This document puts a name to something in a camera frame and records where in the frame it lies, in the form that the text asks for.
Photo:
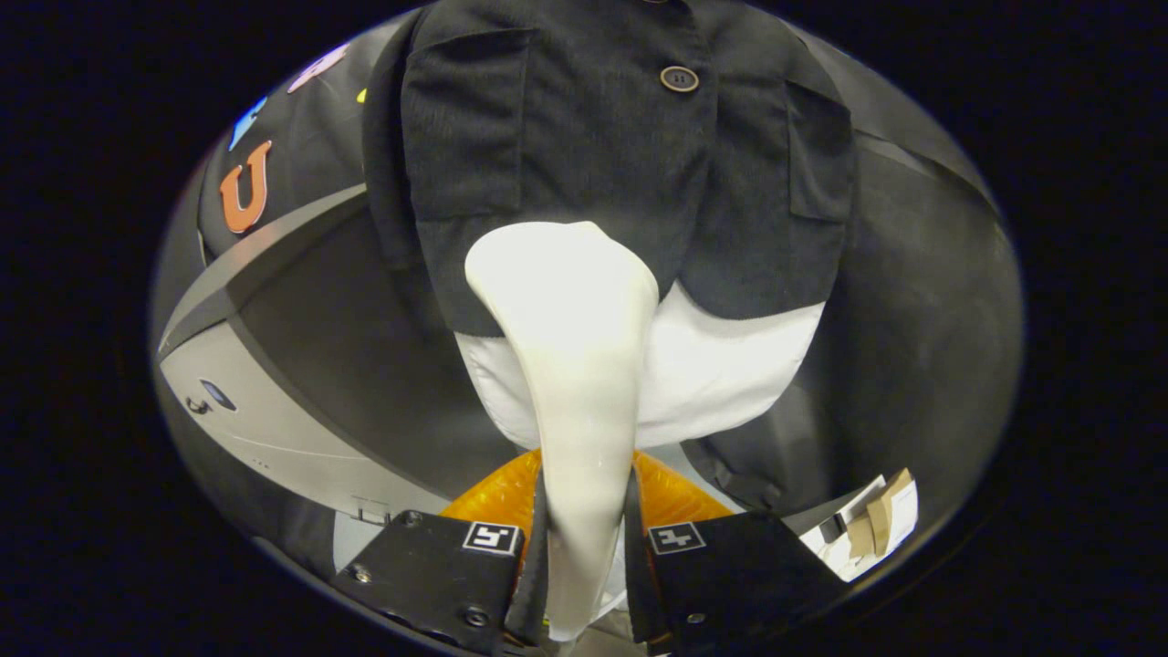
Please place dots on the grey cabinet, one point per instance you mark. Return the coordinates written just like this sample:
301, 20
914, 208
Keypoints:
274, 438

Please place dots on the black jacket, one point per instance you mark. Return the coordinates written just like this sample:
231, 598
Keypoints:
593, 137

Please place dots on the black backdrop cloth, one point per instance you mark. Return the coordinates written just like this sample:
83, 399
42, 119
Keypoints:
912, 319

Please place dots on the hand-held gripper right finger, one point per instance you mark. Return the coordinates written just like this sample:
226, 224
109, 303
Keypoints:
636, 593

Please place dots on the white shirt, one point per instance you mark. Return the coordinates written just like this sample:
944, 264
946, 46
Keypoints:
721, 365

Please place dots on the brown cardboard piece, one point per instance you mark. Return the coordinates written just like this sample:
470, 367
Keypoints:
878, 525

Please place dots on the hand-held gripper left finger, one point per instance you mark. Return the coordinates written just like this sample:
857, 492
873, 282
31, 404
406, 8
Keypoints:
532, 593

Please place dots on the white garment steamer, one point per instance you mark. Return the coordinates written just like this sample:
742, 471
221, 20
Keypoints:
575, 347

